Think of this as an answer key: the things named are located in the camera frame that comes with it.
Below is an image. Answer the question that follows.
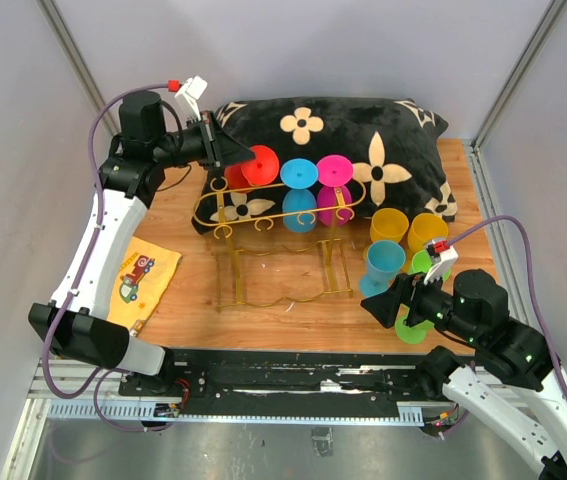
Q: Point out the gold wire glass rack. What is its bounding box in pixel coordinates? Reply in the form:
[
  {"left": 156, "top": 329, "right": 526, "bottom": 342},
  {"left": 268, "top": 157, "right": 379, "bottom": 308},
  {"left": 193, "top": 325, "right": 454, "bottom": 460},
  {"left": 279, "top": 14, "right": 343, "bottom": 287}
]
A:
[{"left": 193, "top": 176, "right": 366, "bottom": 311}]

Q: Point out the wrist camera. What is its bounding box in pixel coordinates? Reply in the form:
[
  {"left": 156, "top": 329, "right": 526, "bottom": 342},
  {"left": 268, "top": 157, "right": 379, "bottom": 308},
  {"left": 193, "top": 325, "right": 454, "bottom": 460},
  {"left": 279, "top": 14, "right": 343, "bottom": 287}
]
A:
[
  {"left": 174, "top": 76, "right": 208, "bottom": 122},
  {"left": 424, "top": 240, "right": 459, "bottom": 284}
]

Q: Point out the black floral pillow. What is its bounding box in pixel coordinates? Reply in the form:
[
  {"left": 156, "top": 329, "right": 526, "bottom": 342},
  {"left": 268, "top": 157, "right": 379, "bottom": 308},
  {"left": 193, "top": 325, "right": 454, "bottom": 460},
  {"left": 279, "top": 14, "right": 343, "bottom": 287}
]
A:
[{"left": 215, "top": 97, "right": 458, "bottom": 222}]

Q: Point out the green wine glass back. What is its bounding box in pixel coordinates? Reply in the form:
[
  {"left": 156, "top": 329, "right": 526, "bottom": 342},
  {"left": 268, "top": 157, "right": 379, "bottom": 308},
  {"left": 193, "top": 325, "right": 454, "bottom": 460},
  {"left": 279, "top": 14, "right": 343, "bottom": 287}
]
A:
[{"left": 394, "top": 314, "right": 434, "bottom": 345}]

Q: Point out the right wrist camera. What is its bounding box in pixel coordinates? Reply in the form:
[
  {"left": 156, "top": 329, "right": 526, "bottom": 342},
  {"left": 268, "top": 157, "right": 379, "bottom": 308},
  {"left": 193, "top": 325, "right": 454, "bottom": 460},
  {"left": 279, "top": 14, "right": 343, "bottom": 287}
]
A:
[{"left": 424, "top": 240, "right": 459, "bottom": 284}]

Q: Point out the green wine glass front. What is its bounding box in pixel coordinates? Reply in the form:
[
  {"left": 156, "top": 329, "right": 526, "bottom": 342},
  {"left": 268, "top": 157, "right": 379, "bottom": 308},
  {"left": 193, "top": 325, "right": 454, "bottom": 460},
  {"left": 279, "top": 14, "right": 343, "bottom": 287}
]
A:
[{"left": 409, "top": 250, "right": 451, "bottom": 281}]

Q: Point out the yellow wine glass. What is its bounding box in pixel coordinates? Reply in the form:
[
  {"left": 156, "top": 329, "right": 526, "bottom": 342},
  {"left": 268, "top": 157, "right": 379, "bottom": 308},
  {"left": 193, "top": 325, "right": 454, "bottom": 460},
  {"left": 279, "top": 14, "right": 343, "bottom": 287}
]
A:
[
  {"left": 370, "top": 208, "right": 410, "bottom": 243},
  {"left": 407, "top": 213, "right": 449, "bottom": 253}
]

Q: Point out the blue wine glass front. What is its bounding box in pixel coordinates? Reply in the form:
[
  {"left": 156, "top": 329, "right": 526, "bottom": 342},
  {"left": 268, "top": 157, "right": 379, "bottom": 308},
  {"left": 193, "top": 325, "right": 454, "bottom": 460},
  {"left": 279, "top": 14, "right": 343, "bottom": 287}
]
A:
[{"left": 359, "top": 240, "right": 406, "bottom": 297}]

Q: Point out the red wine glass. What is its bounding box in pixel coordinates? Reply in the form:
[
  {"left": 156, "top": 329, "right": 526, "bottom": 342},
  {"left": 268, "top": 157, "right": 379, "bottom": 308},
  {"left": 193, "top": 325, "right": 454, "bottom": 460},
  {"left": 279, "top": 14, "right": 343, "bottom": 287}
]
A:
[{"left": 224, "top": 145, "right": 280, "bottom": 189}]

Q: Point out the green wine glass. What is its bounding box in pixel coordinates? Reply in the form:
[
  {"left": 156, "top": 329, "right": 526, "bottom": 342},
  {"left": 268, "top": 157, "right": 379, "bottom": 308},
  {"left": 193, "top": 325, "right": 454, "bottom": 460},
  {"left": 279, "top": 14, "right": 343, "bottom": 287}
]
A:
[
  {"left": 409, "top": 250, "right": 451, "bottom": 281},
  {"left": 394, "top": 314, "right": 434, "bottom": 345}
]

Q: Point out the blue wine glass back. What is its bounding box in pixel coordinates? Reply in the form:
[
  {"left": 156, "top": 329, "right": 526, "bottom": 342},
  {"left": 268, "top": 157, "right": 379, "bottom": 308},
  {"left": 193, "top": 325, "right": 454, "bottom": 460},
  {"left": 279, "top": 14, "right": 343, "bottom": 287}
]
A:
[{"left": 280, "top": 158, "right": 318, "bottom": 234}]

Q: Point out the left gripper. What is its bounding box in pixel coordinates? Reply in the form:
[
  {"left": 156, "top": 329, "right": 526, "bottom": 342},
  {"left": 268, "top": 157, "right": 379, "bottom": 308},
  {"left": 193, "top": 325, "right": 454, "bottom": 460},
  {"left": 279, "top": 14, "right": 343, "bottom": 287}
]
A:
[{"left": 152, "top": 110, "right": 256, "bottom": 171}]

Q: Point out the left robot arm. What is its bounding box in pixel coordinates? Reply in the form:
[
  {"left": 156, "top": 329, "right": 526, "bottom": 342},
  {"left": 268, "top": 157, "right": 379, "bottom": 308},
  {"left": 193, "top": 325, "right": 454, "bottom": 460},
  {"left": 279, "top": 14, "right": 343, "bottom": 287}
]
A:
[{"left": 28, "top": 85, "right": 255, "bottom": 396}]

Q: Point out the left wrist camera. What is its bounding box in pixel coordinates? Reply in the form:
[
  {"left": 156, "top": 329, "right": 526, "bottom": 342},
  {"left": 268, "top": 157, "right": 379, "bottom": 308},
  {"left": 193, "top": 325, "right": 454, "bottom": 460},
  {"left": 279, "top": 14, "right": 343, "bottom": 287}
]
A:
[{"left": 174, "top": 76, "right": 208, "bottom": 122}]

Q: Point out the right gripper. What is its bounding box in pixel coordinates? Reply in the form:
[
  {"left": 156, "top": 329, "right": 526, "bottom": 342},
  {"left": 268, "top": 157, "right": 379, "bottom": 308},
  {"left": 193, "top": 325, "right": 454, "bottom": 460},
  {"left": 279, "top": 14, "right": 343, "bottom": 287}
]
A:
[{"left": 360, "top": 262, "right": 481, "bottom": 344}]

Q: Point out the magenta wine glass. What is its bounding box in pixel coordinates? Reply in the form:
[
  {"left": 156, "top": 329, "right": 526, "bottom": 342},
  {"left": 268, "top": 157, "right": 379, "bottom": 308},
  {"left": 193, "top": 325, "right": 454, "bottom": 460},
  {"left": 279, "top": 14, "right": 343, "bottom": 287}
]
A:
[{"left": 316, "top": 154, "right": 354, "bottom": 226}]

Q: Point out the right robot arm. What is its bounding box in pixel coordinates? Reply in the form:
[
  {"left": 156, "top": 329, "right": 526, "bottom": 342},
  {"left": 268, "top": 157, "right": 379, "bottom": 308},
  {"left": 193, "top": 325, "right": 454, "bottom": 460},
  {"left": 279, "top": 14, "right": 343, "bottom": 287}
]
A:
[{"left": 360, "top": 269, "right": 567, "bottom": 479}]

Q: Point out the yellow truck print cloth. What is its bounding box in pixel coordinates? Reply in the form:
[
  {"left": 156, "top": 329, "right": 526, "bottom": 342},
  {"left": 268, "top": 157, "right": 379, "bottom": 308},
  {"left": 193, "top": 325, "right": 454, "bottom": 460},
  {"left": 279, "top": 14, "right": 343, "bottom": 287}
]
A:
[{"left": 107, "top": 237, "right": 182, "bottom": 336}]

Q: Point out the blue wine glass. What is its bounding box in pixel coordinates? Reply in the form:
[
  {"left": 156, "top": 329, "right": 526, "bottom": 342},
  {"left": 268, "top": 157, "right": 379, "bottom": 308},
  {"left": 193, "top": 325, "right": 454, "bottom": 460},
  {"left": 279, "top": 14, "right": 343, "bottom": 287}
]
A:
[
  {"left": 280, "top": 158, "right": 318, "bottom": 234},
  {"left": 359, "top": 240, "right": 406, "bottom": 297}
]

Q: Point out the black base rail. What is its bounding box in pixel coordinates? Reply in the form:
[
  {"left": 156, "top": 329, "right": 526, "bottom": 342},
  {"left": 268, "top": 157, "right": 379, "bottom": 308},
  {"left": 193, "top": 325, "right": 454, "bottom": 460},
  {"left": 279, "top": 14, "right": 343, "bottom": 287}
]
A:
[{"left": 118, "top": 349, "right": 446, "bottom": 423}]

